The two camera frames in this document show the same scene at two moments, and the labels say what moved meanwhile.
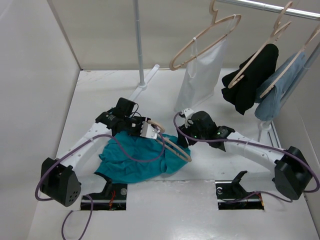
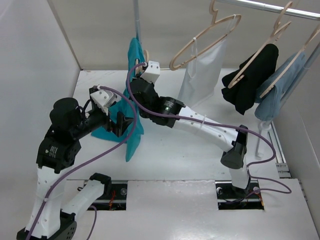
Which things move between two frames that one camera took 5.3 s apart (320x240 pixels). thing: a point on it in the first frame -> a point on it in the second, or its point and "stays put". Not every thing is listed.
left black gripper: [141, 120] -> [122, 122]
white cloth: [202, 74] stays put
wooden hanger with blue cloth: [314, 33] stays put
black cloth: [242, 95] stays put
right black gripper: [181, 141] -> [145, 80]
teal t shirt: [128, 159] -> [124, 123]
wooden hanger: [170, 142] -> [139, 68]
